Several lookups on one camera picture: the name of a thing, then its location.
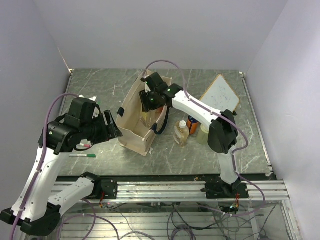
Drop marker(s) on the small whiteboard with wooden frame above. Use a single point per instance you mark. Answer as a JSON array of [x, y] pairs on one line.
[[220, 95]]

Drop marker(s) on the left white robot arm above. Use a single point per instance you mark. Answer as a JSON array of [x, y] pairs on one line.
[[37, 212]]

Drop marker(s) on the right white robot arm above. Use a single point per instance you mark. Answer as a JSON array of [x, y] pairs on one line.
[[222, 133]]

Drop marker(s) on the green capped marker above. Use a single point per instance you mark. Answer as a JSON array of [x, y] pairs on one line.
[[82, 155]]

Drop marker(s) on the red capped marker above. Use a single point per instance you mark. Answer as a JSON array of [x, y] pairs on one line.
[[84, 145]]

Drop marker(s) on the clear bottle with white cap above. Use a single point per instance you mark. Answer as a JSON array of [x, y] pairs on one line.
[[181, 133]]

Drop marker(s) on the yellow bottle with beige cap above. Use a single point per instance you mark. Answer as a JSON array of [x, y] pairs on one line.
[[202, 135]]

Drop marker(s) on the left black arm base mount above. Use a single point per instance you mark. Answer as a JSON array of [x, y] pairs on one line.
[[105, 188]]

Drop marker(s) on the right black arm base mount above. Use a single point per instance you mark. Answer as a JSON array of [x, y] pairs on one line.
[[222, 190]]

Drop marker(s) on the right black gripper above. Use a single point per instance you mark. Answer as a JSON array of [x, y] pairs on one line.
[[147, 106]]

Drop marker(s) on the amber bottle with black cap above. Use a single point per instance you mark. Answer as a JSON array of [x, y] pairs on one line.
[[148, 118]]

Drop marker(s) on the beige canvas tote bag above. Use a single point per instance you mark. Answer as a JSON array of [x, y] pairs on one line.
[[136, 136]]

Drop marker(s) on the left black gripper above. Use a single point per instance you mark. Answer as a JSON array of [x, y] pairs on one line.
[[109, 131]]

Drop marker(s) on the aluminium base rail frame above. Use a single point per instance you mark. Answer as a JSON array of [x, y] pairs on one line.
[[172, 207]]

